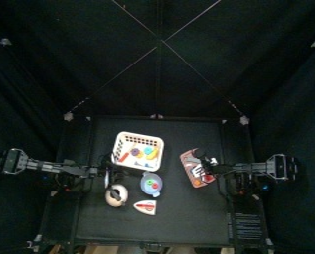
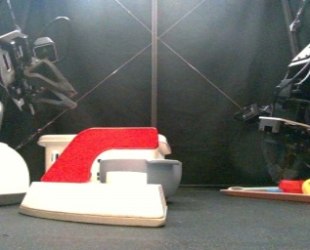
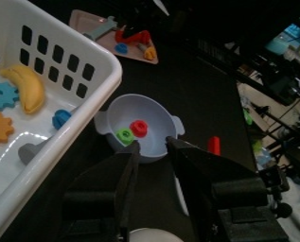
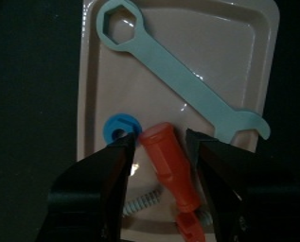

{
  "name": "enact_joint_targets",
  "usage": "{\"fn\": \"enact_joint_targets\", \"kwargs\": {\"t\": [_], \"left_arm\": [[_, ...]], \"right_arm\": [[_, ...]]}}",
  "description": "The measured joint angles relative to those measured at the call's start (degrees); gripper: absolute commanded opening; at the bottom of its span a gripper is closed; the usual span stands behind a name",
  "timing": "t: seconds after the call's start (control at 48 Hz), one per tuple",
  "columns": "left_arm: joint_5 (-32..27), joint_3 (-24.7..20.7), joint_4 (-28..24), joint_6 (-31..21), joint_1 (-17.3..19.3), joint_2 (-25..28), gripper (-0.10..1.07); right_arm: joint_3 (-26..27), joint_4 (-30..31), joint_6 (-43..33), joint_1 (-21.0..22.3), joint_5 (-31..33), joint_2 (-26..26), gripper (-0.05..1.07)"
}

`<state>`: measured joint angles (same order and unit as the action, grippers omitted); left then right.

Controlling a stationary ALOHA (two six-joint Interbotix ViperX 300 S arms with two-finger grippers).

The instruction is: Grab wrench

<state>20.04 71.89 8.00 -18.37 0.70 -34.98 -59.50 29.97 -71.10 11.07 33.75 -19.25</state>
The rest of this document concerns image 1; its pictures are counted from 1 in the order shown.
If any grey toy wrench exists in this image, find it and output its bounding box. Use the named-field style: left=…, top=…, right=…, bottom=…
left=183, top=156, right=202, bottom=168

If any black and white toy tool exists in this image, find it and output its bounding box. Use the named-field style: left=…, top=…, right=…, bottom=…
left=190, top=166, right=206, bottom=178

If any red toy tool tray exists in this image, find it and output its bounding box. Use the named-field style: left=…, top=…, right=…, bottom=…
left=178, top=148, right=217, bottom=190

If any white tape roll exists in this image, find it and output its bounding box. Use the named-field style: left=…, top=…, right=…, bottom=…
left=103, top=184, right=130, bottom=208

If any blue toy pot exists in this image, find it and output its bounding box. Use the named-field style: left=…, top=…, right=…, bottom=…
left=138, top=171, right=163, bottom=198

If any yellow toy banana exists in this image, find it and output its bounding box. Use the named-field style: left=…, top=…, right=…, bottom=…
left=145, top=148, right=161, bottom=161

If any white plastic slotted basket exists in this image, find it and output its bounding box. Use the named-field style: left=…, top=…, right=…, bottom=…
left=110, top=131, right=166, bottom=173

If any white and red toy iron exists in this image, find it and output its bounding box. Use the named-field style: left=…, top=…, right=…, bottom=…
left=131, top=199, right=158, bottom=217

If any white printed label sticker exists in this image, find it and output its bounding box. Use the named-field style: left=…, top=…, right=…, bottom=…
left=234, top=211, right=265, bottom=241

